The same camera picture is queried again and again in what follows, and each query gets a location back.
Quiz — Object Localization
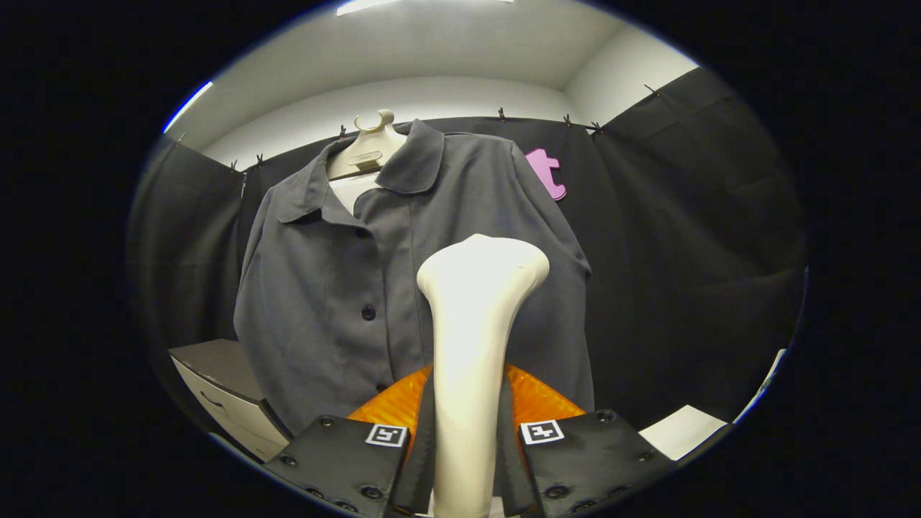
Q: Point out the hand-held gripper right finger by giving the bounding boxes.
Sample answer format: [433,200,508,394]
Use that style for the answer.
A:
[496,363,677,516]

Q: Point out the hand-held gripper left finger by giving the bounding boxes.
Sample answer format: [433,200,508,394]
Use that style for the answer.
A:
[263,363,438,518]

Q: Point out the grey button-up shirt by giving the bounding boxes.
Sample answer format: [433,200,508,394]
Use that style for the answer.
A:
[234,119,596,436]

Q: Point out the white garment steamer head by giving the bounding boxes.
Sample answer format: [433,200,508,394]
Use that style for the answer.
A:
[417,234,550,518]

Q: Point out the white side table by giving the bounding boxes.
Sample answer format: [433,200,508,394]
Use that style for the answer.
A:
[639,405,727,461]

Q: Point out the grey-topped drawer cabinet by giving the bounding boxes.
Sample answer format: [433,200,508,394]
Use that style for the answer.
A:
[169,340,292,463]

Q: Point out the cream plastic hanger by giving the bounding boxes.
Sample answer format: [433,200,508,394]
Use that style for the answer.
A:
[327,109,407,181]

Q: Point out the row of black cloth clips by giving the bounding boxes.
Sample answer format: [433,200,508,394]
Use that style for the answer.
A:
[173,83,659,173]

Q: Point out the long ceiling strip light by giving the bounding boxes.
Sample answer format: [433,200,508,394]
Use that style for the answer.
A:
[162,81,214,134]

